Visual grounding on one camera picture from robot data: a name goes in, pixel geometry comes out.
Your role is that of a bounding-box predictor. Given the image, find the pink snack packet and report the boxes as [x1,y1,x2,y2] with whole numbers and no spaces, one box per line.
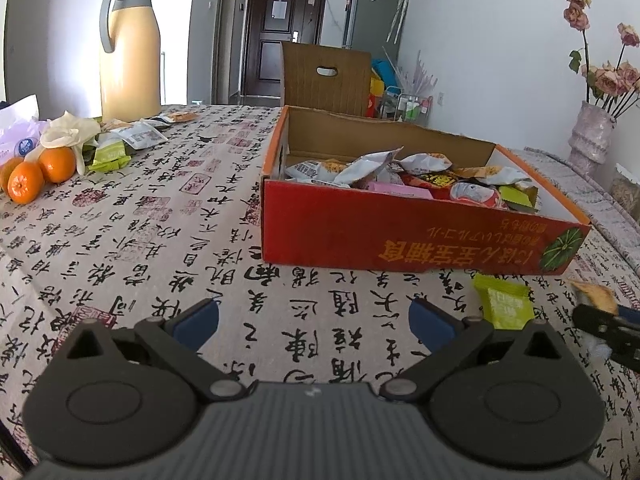
[367,181,436,201]

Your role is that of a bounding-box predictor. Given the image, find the red cardboard box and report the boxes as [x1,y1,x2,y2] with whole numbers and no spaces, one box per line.
[260,105,592,277]

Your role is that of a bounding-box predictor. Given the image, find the grey quilted cloth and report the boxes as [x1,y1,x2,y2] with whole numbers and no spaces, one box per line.
[522,147,640,271]

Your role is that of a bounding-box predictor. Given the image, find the orange fruit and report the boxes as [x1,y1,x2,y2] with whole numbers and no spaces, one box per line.
[0,156,25,192]
[39,146,77,184]
[7,161,45,205]

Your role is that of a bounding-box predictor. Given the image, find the pale pampas plumes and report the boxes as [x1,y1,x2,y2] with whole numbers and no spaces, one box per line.
[397,50,439,97]

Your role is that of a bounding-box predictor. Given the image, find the dark brown door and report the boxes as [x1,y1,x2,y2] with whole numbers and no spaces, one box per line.
[240,0,331,99]

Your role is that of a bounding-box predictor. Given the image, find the glass jar white lid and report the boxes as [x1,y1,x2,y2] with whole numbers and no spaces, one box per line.
[607,162,640,207]

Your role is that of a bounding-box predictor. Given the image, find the small lime green packet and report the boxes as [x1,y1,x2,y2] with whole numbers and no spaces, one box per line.
[87,139,132,173]

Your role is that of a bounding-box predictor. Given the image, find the blue bag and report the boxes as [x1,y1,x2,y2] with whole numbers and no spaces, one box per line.
[370,59,397,93]

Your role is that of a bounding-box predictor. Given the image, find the pink ceramic vase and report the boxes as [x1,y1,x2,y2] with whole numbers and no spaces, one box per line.
[567,101,618,177]

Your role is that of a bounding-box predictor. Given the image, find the beige thermos jug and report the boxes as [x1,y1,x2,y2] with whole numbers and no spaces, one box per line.
[98,0,162,123]

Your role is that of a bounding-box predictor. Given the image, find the white crumpled snack packet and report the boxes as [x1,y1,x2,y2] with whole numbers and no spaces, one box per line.
[400,152,453,173]

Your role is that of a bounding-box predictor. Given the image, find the yellow-orange snack packet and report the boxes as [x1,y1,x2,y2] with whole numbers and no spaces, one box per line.
[570,280,618,313]
[467,165,531,186]

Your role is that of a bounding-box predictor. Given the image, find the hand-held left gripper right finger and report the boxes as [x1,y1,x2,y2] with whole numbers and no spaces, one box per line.
[380,297,576,403]

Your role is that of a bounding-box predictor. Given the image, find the grey refrigerator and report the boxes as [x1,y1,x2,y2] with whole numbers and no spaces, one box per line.
[342,0,412,64]

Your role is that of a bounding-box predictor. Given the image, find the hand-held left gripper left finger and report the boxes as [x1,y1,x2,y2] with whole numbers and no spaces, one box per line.
[50,299,248,402]

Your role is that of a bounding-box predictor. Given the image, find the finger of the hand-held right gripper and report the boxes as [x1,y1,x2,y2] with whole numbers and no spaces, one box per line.
[571,304,640,373]

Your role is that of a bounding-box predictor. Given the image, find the grey interior door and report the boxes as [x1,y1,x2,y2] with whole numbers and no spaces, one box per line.
[212,0,242,107]

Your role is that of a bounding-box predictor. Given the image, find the white umbrella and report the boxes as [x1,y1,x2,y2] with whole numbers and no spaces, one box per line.
[387,0,412,44]

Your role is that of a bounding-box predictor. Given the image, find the lime green white-panel packet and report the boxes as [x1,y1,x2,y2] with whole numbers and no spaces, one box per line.
[472,274,536,331]

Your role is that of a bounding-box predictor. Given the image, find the dried roses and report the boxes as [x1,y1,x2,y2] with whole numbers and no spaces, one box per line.
[562,0,640,121]

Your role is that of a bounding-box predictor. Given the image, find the white barcode packet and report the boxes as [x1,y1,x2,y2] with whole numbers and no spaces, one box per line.
[111,122,168,150]

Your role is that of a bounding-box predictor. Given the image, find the white plastic bag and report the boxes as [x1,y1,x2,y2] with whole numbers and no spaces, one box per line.
[0,94,48,161]

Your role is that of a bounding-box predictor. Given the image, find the white cracker packet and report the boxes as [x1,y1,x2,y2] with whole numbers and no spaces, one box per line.
[286,159,351,183]

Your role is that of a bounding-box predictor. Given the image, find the long lime green packet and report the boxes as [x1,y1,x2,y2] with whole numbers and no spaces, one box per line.
[500,185,541,212]

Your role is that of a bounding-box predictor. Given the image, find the red packet yellow lettering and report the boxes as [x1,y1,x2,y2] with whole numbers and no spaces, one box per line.
[407,170,461,188]

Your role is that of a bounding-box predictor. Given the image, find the grey-white snack packet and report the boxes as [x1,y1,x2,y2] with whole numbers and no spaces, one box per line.
[332,147,405,188]

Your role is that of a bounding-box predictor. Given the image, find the wire rack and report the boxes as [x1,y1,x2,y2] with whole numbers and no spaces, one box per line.
[377,87,434,129]

